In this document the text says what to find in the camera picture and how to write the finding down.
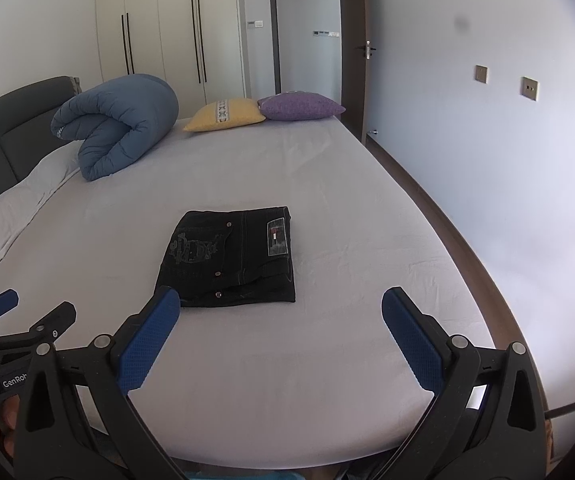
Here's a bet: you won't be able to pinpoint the wall switch plate far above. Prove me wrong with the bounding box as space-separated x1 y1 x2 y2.
474 65 489 84

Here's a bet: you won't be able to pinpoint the dark brown door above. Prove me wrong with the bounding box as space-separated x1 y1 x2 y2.
339 0 373 144

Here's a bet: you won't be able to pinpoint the black denim pants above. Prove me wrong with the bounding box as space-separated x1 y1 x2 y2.
156 206 296 309

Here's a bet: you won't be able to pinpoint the blue rolled duvet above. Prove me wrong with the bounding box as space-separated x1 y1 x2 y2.
51 74 179 181

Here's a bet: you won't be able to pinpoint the yellow cushion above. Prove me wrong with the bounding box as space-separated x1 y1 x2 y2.
183 98 266 132

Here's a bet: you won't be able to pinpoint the white bed mattress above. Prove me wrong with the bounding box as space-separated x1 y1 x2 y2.
0 119 491 469

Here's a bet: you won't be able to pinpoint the purple cushion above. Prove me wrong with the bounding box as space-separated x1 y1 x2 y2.
257 91 346 122

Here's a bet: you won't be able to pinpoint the wall switch plate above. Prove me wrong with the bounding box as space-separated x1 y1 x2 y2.
474 65 489 84
521 77 539 102

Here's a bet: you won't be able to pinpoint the white pillow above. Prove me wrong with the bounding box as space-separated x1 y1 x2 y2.
0 141 82 261

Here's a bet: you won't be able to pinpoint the person left hand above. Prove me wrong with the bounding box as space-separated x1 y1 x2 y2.
0 396 20 457

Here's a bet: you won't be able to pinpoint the orange brown cloth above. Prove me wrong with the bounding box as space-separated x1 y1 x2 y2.
545 419 554 464

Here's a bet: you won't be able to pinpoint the dark grey headboard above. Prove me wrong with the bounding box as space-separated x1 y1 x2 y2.
0 76 81 195

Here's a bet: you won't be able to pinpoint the wall switch plate near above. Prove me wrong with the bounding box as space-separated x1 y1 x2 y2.
521 77 539 102

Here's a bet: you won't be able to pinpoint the cream wardrobe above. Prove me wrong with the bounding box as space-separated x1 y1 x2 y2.
95 0 246 118

